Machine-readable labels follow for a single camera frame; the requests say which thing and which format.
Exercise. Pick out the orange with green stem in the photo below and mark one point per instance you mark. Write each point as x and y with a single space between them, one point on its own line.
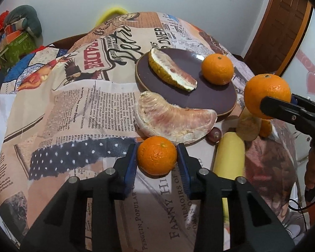
217 68

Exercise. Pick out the yellow plastic hoop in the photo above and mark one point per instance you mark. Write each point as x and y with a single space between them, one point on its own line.
111 12

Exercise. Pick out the small orange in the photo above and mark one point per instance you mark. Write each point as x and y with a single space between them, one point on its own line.
157 155

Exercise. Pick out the pomelo peel wedge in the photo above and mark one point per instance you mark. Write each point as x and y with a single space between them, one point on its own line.
170 72

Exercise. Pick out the newspaper print tablecloth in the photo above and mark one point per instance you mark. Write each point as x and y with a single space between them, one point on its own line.
76 115

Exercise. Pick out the small dark red fruit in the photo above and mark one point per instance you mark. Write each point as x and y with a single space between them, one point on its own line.
215 134

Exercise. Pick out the peeled pomelo segment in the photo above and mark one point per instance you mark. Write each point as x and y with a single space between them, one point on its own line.
170 120

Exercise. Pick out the yellow banana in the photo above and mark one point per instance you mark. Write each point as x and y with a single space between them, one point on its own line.
229 157

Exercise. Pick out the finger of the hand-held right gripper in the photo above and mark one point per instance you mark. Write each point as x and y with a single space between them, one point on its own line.
295 99
281 111

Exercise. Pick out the person's right hand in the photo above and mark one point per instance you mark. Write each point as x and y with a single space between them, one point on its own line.
313 168

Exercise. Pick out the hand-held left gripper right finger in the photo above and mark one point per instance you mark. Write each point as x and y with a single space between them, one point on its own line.
183 169

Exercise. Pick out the green box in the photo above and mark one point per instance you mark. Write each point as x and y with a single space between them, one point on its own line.
17 47

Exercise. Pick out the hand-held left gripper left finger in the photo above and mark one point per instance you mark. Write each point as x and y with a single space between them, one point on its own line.
131 166

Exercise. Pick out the grey stuffed toy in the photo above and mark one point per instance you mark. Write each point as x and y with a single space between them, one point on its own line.
29 21

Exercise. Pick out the tiny orange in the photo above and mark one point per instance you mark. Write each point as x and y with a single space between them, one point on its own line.
266 130

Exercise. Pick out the brown wooden door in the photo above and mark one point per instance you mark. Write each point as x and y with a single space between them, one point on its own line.
281 21

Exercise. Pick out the large orange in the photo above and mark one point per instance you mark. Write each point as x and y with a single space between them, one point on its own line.
265 89

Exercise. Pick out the dark brown plate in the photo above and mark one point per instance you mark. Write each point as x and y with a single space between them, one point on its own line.
215 99

